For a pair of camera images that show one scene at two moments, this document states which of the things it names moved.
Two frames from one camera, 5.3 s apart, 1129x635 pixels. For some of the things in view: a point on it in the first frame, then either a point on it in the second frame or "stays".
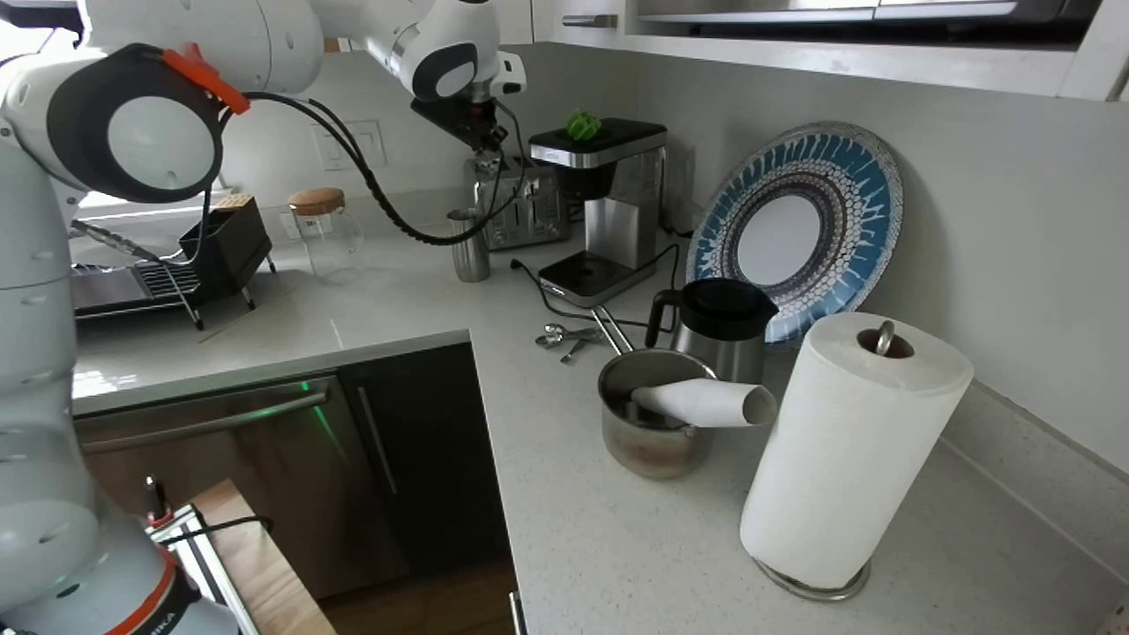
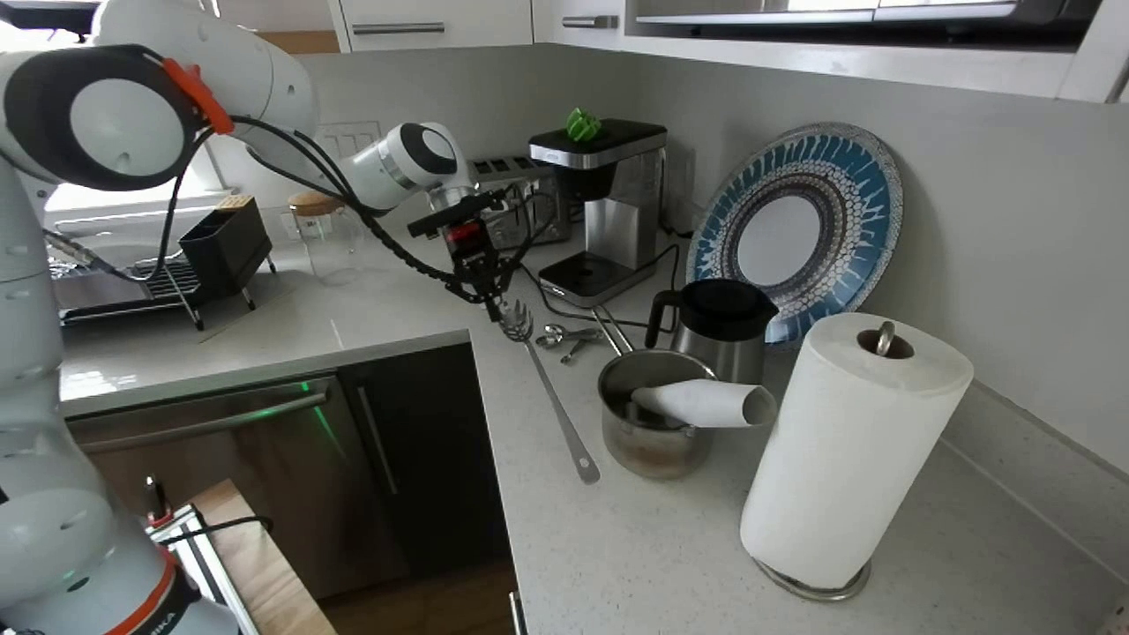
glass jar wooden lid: (320, 222) stays
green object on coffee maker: (581, 126) stays
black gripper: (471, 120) to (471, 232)
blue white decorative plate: (807, 214) stays
